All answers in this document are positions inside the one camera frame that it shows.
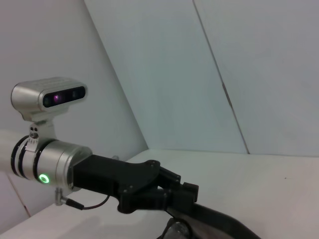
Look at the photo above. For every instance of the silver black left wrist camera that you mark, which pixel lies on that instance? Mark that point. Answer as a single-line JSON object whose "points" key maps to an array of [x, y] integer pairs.
{"points": [[47, 95]]}

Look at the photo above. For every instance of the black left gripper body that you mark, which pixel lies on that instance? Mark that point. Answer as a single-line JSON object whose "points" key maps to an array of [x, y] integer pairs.
{"points": [[117, 178]]}

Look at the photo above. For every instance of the black glasses case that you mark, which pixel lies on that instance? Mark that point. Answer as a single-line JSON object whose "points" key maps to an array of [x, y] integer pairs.
{"points": [[214, 219]]}

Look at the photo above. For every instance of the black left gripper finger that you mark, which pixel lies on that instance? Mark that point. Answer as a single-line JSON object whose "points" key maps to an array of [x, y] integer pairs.
{"points": [[190, 188], [178, 200]]}

